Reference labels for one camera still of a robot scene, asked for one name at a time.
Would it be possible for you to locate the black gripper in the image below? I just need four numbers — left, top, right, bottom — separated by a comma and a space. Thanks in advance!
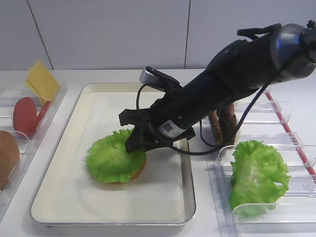
119, 71, 232, 153

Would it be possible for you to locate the green lettuce leaf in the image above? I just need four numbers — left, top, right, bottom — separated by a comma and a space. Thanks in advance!
229, 140, 291, 218
85, 129, 146, 183

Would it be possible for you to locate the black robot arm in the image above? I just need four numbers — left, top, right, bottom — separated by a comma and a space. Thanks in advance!
119, 21, 316, 153

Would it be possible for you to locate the left brown meat patty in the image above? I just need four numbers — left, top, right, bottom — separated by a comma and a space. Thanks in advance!
209, 111, 223, 145

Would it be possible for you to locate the brown meat patty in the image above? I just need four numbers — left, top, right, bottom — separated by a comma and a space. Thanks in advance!
209, 111, 223, 145
218, 104, 237, 145

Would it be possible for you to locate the right brown meat patty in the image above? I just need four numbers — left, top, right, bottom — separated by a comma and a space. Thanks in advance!
218, 104, 237, 145

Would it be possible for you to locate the edge-on red tomato slice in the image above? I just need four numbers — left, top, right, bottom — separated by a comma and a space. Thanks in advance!
36, 101, 51, 128

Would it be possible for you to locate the green lettuce leaf in rack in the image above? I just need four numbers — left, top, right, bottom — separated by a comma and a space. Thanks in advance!
229, 140, 291, 218

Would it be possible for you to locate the front yellow cheese slice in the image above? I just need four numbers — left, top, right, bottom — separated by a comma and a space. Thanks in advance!
26, 60, 60, 101

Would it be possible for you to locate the yellow cheese slice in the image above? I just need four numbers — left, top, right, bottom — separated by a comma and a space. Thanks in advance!
26, 60, 60, 101
25, 81, 46, 105

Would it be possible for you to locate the round red tomato slice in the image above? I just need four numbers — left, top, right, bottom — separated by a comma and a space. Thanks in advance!
13, 97, 37, 137

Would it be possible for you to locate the rear yellow cheese slice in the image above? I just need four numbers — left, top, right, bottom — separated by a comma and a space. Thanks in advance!
25, 81, 46, 105

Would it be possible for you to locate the white parchment paper sheet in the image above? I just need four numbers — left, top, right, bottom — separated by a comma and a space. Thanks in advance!
66, 92, 183, 202

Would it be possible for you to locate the cream metal baking tray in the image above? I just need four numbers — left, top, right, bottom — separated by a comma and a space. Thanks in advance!
31, 83, 196, 226

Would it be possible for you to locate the toasted bottom bun slice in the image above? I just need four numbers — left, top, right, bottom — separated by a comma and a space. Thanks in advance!
106, 153, 147, 184

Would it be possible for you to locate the clear acrylic left food rack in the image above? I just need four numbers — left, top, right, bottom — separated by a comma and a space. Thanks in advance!
0, 80, 68, 219

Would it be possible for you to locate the brown bun top left rack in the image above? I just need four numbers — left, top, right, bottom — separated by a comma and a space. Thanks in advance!
0, 131, 20, 190

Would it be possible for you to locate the black camera cable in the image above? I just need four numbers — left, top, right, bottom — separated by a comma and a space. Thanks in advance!
135, 56, 302, 156

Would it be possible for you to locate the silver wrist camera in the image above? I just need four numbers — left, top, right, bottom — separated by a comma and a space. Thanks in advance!
139, 67, 182, 93

